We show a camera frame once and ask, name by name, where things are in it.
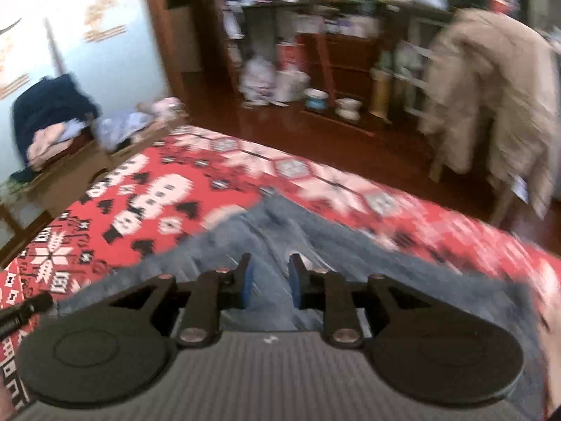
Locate white pet bowl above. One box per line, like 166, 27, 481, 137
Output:
335, 99, 362, 121

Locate dark blue garment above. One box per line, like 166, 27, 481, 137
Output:
12, 74, 101, 180

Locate black desk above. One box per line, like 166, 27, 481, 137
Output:
241, 0, 457, 110

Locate beige padded jacket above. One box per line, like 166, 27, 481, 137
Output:
416, 9, 559, 220

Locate cardboard box round print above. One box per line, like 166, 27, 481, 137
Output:
0, 138, 112, 246

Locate blue pet bowl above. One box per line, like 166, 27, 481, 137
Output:
304, 88, 329, 112

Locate wooden door frame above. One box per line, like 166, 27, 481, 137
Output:
144, 0, 189, 97

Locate blue denim shorts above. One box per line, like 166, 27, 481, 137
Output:
57, 195, 548, 421

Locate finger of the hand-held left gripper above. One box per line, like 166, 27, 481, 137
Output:
0, 292, 55, 339

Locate gold wall decal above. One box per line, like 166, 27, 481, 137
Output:
83, 0, 128, 42

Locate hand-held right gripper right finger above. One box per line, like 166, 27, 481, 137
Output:
287, 252, 435, 348

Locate yellow paper bag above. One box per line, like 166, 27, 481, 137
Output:
370, 68, 395, 117

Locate white chair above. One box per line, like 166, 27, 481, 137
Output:
427, 149, 518, 229

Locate red carton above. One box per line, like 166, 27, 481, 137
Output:
278, 41, 307, 73

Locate red patterned blanket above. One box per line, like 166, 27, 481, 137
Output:
0, 125, 561, 421

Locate brown wooden dresser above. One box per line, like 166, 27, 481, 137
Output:
298, 31, 382, 106

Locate plain white plastic bag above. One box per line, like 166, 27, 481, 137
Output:
274, 70, 310, 103

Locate printed white plastic bag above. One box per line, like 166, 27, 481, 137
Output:
239, 55, 277, 106

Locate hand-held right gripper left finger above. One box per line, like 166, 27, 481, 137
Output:
105, 252, 255, 348

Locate red broom stick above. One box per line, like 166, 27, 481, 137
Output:
316, 31, 338, 101

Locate pile of pale clothes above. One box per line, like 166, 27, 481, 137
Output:
26, 123, 88, 169

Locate white framed cabinet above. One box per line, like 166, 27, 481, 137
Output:
403, 18, 439, 115

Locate light blue cloth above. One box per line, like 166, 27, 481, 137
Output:
96, 112, 154, 150

